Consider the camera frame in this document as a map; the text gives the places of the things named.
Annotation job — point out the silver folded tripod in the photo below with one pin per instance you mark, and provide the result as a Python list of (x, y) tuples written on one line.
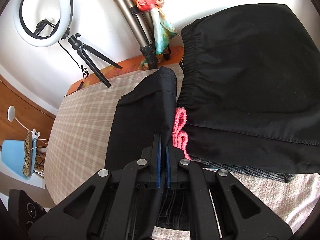
[(141, 25)]

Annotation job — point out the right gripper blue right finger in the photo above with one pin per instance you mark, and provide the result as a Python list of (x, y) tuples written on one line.
[(168, 164)]

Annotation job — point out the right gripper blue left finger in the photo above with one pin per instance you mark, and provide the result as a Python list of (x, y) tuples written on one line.
[(156, 160)]

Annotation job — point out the blue chair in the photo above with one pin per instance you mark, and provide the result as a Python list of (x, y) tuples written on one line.
[(13, 156)]

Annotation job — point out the white desk lamp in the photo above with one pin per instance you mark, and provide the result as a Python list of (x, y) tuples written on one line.
[(11, 117)]

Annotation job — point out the grey checked garment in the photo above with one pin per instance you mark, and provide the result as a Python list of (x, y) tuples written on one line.
[(247, 170)]

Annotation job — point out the black pants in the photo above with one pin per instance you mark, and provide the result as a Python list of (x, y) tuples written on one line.
[(147, 110)]

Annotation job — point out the white ring light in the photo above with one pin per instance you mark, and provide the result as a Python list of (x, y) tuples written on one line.
[(42, 23)]

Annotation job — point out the wooden door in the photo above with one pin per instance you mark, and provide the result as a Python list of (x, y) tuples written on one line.
[(27, 112)]

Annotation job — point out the pink towel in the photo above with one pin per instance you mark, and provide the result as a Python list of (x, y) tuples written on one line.
[(179, 136)]

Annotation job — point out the orange bed sheet edge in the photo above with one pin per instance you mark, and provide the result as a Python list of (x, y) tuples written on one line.
[(128, 66)]

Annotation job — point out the pink plaid bed blanket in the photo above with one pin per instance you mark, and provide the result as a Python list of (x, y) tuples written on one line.
[(78, 143)]

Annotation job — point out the black mini tripod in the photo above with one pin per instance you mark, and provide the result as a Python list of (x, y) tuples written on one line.
[(82, 50)]

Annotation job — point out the black clothes pile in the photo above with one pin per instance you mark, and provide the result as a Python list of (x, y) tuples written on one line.
[(251, 89)]

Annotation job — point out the colourful silk scarf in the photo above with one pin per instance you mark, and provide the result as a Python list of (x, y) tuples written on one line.
[(163, 30)]

